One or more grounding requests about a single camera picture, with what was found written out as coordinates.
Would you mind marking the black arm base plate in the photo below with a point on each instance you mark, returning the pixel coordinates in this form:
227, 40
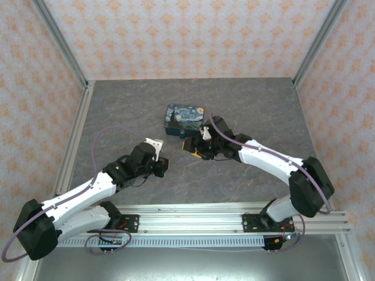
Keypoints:
249, 224
132, 224

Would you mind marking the aluminium side frame rail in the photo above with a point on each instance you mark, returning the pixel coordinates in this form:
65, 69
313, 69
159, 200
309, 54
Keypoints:
76, 140

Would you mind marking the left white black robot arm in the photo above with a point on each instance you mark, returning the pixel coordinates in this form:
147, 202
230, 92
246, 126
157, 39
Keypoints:
88, 190

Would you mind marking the small circuit board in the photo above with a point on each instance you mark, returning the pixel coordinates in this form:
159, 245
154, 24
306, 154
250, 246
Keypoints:
289, 236
115, 241

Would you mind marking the starry night print tin box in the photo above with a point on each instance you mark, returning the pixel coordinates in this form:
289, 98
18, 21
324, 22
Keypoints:
184, 117

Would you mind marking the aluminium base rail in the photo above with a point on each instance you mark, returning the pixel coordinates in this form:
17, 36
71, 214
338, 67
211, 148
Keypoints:
190, 222

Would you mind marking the grey metal panel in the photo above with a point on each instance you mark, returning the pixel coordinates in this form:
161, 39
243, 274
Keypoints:
190, 266

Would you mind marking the aluminium frame post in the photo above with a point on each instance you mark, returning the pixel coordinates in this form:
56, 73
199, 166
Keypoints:
58, 41
348, 257
26, 269
319, 38

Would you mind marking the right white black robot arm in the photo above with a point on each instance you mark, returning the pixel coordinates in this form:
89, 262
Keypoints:
269, 158

